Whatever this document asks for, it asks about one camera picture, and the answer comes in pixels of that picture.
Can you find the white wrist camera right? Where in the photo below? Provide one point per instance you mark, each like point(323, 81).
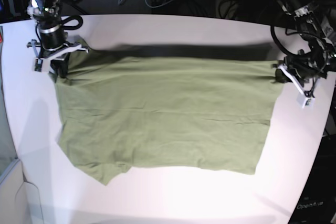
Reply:
point(41, 65)

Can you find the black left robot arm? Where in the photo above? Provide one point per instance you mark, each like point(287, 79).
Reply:
point(314, 24)

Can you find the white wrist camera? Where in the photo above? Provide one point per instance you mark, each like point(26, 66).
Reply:
point(305, 102)
point(41, 65)

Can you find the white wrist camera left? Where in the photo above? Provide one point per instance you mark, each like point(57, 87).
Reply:
point(305, 102)

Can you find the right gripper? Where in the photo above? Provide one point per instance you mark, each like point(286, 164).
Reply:
point(59, 57)

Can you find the black OpenArm base box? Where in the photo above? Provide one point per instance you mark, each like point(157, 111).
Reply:
point(317, 201)

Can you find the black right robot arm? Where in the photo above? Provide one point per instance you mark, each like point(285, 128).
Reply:
point(51, 48)

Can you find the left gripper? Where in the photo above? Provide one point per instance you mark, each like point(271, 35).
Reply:
point(299, 72)

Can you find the green T-shirt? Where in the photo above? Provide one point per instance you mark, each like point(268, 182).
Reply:
point(118, 113)

